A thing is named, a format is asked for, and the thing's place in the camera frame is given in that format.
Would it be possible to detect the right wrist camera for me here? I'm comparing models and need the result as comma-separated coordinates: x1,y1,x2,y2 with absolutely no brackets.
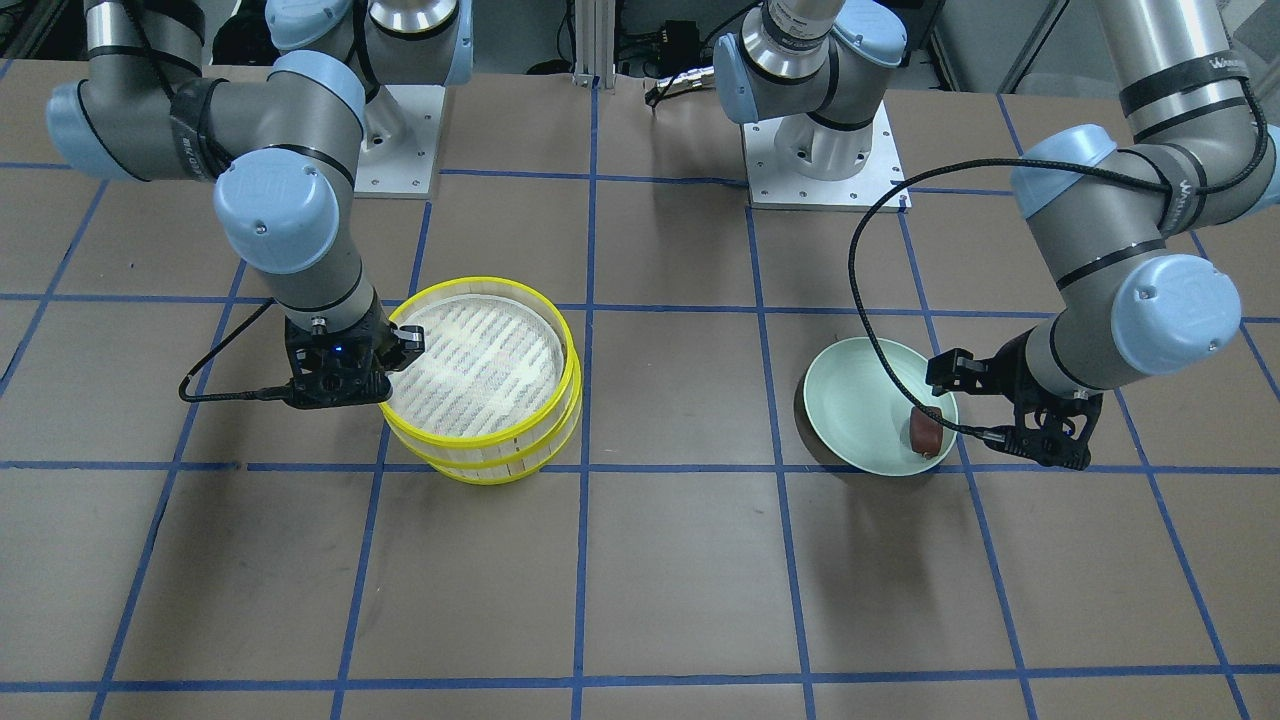
283,370,393,410

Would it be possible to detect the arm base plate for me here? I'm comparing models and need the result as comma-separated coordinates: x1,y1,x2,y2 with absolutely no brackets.
742,102,913,211
355,85,447,201

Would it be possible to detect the yellow bamboo steamer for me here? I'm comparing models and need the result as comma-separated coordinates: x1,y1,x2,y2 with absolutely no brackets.
380,275,580,451
380,377,582,486

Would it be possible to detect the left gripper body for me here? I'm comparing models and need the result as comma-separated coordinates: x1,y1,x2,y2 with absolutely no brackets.
989,334,1103,471

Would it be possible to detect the light green round plate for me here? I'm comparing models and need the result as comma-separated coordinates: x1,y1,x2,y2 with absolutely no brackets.
801,337,957,477

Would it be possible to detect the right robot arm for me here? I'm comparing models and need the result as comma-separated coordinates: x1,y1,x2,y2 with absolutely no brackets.
45,1,474,410

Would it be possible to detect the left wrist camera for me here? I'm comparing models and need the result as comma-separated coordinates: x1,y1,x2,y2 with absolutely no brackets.
925,348,1002,397

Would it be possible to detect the camera cable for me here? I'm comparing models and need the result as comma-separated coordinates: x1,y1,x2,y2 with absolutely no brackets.
849,155,1176,441
178,300,296,404

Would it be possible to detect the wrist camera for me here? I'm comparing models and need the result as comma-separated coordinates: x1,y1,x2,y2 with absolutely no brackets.
925,348,1002,397
283,370,393,410

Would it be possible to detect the brown bun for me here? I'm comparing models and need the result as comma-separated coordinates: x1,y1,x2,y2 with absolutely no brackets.
908,405,945,459

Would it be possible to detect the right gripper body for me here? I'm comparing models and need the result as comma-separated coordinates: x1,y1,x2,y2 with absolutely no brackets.
283,305,397,398

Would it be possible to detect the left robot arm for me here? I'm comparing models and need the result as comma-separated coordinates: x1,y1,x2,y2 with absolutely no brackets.
713,1,1277,471

